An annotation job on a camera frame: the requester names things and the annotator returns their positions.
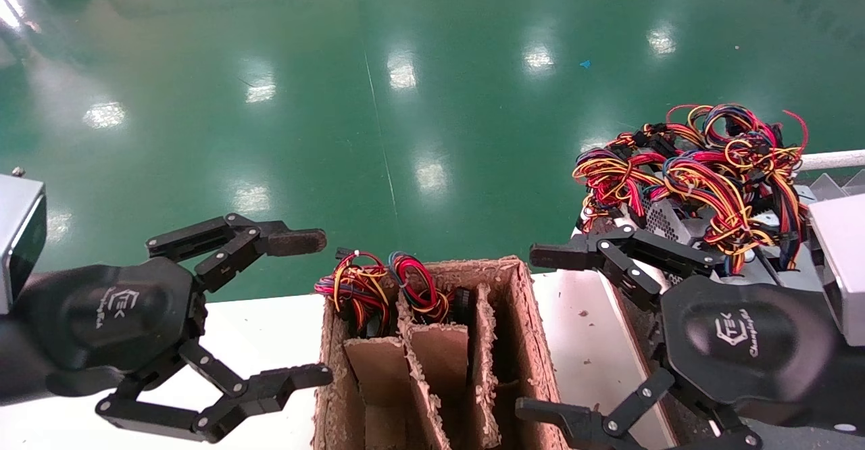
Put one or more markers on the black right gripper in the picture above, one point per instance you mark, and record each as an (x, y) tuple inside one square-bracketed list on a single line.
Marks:
[(743, 342)]

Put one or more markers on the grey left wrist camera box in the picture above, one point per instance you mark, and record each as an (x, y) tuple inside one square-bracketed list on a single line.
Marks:
[(17, 234)]

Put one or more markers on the ragged brown cardboard box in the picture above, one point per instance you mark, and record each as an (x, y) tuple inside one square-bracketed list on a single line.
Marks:
[(527, 342)]

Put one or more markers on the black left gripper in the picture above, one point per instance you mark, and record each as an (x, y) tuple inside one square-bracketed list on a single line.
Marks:
[(101, 321)]

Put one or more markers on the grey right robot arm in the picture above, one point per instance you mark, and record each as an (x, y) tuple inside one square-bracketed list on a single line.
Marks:
[(818, 440)]

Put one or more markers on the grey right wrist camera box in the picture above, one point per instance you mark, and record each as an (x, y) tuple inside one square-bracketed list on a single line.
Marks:
[(845, 267)]

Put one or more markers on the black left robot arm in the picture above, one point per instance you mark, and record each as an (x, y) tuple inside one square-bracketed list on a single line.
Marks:
[(17, 362)]

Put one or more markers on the white rail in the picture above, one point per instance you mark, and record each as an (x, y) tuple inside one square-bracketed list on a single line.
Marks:
[(834, 159)]

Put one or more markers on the grey metal bracket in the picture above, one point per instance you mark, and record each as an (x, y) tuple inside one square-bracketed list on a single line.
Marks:
[(857, 185), (828, 190)]

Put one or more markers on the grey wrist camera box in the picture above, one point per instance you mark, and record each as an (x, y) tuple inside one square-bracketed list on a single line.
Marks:
[(845, 267), (17, 234)]

